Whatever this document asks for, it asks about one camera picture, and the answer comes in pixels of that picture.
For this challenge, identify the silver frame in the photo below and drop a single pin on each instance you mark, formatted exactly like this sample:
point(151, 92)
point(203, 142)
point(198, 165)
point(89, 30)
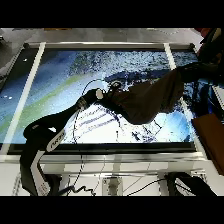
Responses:
point(116, 166)

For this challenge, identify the heap of clothes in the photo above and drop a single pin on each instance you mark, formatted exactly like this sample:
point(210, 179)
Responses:
point(211, 43)

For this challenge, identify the brown folded garment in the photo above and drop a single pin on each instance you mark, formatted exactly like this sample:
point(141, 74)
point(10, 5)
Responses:
point(211, 140)

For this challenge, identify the brown garment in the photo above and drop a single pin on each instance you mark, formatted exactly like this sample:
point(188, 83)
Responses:
point(211, 140)
point(146, 96)

